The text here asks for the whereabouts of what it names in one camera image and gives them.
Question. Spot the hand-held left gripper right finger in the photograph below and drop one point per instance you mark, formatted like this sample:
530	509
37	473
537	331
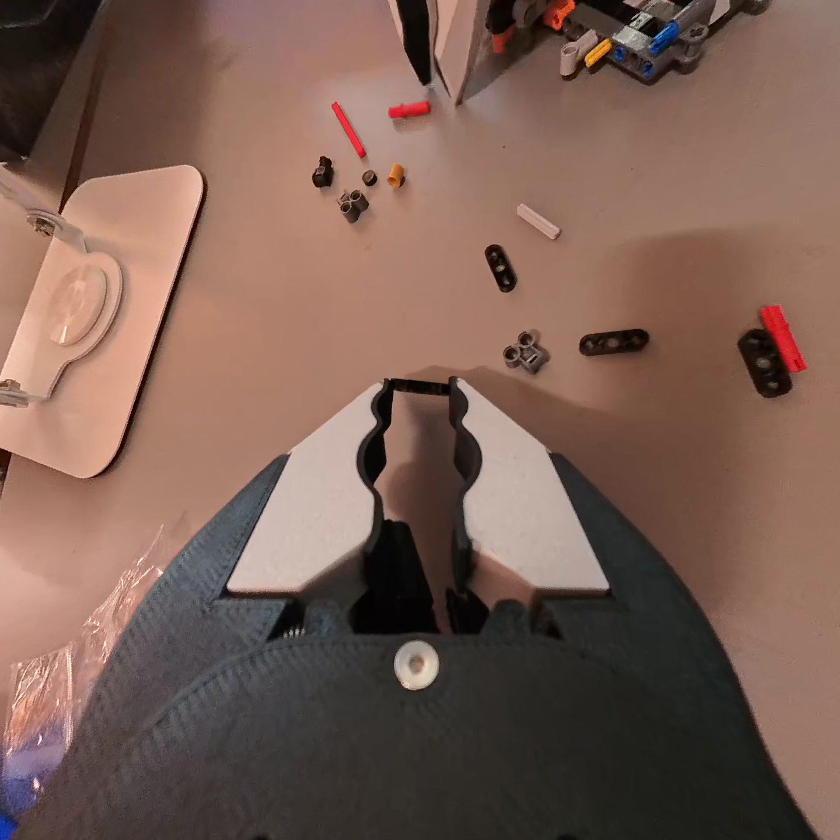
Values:
525	518

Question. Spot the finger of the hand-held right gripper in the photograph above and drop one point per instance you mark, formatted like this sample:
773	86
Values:
417	33
463	33

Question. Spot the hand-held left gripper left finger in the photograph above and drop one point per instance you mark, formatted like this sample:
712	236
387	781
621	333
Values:
308	518

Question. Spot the red lego pin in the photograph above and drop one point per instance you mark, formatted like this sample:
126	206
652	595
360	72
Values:
408	109
784	338

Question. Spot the black lego beam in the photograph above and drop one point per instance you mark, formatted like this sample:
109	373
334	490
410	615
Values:
501	268
420	386
764	367
613	342

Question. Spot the multicoloured lego assembly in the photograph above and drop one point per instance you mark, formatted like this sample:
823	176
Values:
643	36

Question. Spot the red lego axle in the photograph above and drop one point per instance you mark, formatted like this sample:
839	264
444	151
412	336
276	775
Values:
348	130

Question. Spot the grey lego connector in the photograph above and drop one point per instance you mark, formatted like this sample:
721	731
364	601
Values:
353	206
526	353

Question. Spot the black lego connector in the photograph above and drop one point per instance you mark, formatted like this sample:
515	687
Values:
322	173

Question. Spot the light grey lego axle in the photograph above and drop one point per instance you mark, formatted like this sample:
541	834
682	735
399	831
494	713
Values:
538	221

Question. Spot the white book stand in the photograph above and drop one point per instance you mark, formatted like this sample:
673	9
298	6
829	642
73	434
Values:
144	262

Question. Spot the clear plastic bag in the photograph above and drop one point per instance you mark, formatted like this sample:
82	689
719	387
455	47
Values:
39	689

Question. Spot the blue plastic bin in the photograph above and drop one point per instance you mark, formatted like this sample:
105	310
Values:
10	797

